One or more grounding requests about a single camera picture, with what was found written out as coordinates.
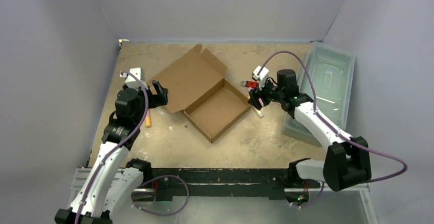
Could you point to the red handled adjustable wrench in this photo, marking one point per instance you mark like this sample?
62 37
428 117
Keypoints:
249 84

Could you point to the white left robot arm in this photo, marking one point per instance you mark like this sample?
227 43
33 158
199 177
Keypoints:
101 195

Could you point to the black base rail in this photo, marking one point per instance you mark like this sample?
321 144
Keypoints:
271 183

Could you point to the clear plastic storage bin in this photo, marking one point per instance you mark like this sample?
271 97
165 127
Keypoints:
331 70

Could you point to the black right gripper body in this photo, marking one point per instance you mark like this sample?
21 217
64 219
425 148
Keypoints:
259 95

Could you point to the orange marker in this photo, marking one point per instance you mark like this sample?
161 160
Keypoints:
148 122

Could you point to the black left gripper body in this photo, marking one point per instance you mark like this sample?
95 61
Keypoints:
152 99

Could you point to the yellow marker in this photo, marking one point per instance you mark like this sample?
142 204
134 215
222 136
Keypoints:
259 113

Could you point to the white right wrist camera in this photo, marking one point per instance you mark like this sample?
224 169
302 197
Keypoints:
260 74

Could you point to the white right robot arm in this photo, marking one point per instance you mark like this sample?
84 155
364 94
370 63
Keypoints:
346 162

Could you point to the brown cardboard box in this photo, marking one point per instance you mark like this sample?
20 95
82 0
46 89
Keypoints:
197 87

